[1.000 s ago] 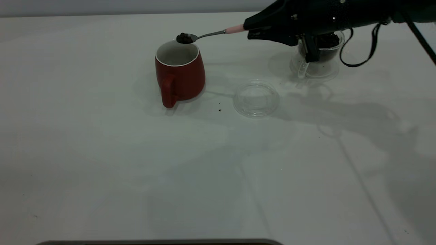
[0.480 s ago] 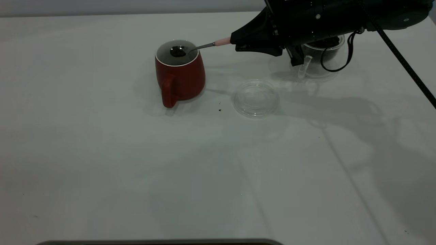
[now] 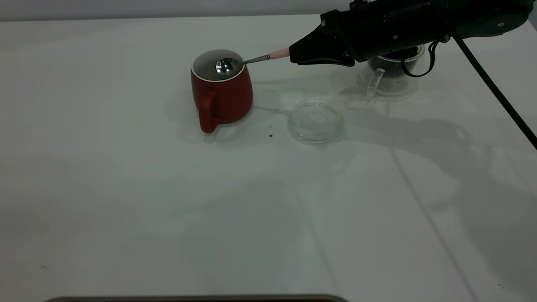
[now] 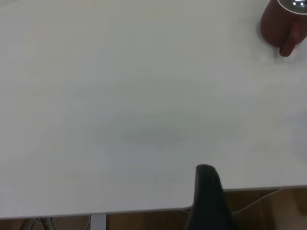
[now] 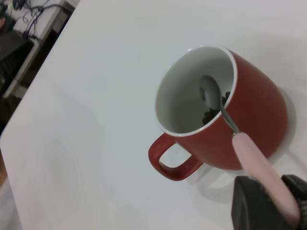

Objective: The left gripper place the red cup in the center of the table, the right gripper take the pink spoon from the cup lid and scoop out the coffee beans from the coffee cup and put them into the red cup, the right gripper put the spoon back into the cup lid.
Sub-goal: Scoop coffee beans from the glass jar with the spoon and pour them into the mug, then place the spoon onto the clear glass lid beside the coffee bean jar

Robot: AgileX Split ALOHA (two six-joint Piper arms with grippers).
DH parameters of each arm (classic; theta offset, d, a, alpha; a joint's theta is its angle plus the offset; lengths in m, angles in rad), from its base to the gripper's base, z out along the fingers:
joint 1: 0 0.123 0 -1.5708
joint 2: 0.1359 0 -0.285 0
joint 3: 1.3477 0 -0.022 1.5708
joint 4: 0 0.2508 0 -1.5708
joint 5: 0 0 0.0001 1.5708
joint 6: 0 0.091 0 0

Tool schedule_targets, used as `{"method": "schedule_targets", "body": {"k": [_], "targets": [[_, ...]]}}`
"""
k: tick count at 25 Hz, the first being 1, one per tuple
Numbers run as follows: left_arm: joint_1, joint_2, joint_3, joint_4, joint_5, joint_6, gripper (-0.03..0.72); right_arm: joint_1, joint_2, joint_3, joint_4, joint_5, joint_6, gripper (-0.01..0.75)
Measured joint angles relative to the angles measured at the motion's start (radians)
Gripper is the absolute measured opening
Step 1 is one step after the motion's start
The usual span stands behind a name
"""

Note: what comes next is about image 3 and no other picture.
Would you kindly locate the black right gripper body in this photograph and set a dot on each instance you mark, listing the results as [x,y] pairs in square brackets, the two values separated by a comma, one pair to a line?
[386,33]

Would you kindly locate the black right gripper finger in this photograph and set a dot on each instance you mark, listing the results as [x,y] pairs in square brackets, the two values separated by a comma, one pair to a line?
[323,44]
[331,61]

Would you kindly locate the round clear glass dish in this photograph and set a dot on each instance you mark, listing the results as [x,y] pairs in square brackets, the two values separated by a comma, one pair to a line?
[315,123]

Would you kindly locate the red ceramic mug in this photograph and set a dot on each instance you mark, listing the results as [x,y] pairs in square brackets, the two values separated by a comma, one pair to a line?
[228,98]

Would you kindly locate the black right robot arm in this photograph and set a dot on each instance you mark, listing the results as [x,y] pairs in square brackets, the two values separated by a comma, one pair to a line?
[482,16]

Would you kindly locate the dark coffee beans pile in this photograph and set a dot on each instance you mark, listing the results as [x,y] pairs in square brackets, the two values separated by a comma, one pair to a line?
[388,69]

